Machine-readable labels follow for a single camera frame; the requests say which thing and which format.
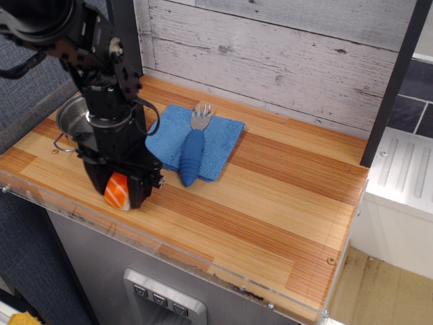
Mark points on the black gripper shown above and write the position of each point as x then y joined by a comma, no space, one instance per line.
118,145

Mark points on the orange salmon sushi toy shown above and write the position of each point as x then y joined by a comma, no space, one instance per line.
116,193

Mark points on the silver metal pot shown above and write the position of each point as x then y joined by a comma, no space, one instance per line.
72,116

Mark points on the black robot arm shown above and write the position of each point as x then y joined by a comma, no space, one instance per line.
84,41

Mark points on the clear acrylic table edge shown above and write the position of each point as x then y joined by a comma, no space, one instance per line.
135,233

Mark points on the silver toy fridge cabinet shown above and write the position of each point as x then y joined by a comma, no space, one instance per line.
101,271

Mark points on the blue folded cloth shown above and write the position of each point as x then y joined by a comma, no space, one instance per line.
220,138

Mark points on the silver dispenser button panel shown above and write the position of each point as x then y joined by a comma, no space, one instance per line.
153,302

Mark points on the yellow object bottom corner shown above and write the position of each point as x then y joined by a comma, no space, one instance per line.
23,319

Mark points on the white ribbed drainboard unit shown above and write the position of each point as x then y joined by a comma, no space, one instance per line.
394,218

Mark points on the fork with blue handle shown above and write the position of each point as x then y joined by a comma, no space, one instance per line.
193,146

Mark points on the black left vertical post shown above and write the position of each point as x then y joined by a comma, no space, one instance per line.
122,14

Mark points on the black vertical post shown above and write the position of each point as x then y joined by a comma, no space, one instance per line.
415,27
122,14

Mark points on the black right vertical post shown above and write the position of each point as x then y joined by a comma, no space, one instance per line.
415,27

